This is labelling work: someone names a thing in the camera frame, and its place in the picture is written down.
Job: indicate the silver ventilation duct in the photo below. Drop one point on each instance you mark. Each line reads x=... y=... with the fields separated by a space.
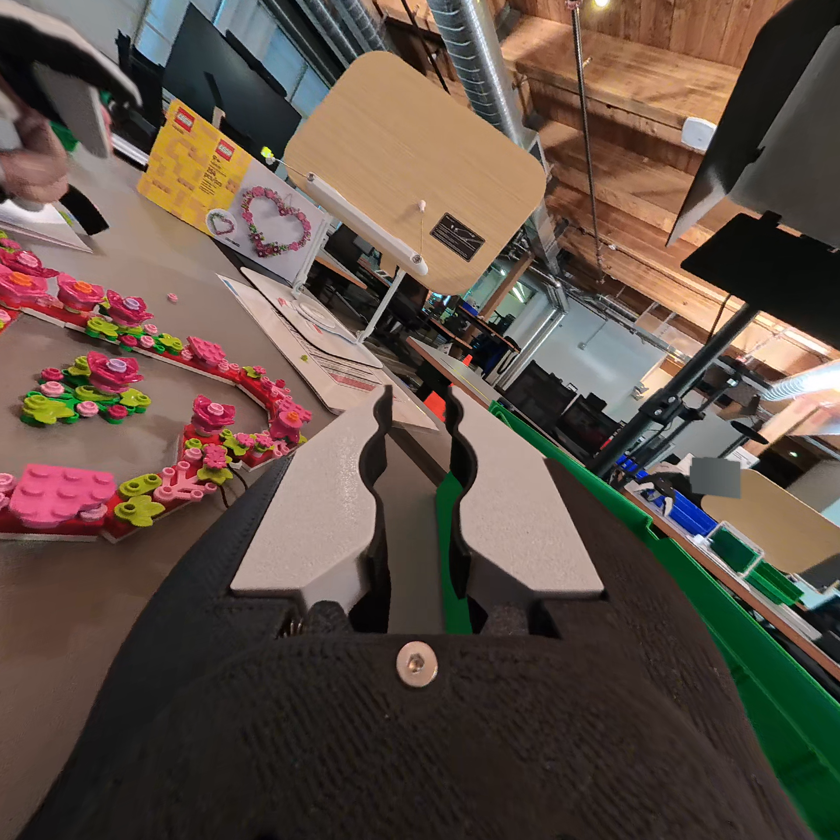
x=472 y=59

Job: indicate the person's left hand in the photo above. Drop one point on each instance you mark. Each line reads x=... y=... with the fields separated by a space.
x=36 y=170

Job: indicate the large green plastic bin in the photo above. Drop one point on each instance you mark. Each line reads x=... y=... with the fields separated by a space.
x=787 y=689

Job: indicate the hanging metal rod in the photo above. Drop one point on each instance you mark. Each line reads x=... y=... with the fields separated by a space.
x=586 y=131

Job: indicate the black computer monitor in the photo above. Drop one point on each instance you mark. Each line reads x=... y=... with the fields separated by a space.
x=223 y=79

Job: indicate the black light stand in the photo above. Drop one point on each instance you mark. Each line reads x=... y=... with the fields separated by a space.
x=676 y=394

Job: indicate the red lego heart frame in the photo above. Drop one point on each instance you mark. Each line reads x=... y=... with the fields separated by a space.
x=59 y=492

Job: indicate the small green bins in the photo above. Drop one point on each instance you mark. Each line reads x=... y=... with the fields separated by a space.
x=754 y=564

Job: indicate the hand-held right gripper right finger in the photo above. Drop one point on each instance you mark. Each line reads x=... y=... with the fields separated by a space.
x=525 y=525

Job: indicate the row of blue bins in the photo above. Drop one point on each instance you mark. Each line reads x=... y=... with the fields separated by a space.
x=689 y=508

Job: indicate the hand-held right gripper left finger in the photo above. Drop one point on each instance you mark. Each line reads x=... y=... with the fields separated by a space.
x=315 y=518

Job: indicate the printed paper sheet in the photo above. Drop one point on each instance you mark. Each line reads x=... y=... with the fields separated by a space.
x=354 y=387

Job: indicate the lego instruction booklet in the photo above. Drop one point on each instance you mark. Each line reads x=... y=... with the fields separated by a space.
x=39 y=229

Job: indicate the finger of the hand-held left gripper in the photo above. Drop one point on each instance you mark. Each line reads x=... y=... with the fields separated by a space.
x=79 y=111
x=85 y=56

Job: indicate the lego rose on green plant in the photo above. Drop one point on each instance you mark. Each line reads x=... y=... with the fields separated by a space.
x=111 y=371

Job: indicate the overhead studio light panel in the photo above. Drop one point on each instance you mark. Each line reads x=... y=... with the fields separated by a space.
x=787 y=131

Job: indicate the white ceiling box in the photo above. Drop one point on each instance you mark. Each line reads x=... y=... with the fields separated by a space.
x=699 y=134

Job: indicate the yellow lego box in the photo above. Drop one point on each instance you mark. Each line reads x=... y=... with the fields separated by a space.
x=190 y=170

